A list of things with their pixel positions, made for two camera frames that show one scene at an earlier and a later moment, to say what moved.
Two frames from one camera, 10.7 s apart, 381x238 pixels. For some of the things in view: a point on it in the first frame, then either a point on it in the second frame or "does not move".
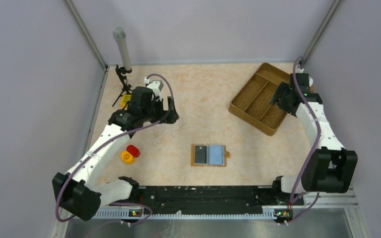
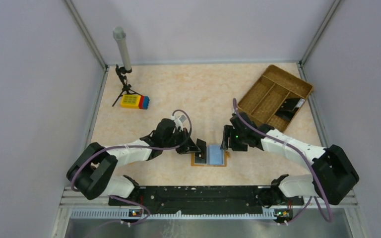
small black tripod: [121, 72] does not move
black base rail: [155, 200] does not move
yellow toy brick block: [125, 98] does not move
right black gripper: [282, 89] → [228, 132]
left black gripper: [170, 116] → [188, 146]
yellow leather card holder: [216, 155] does not move
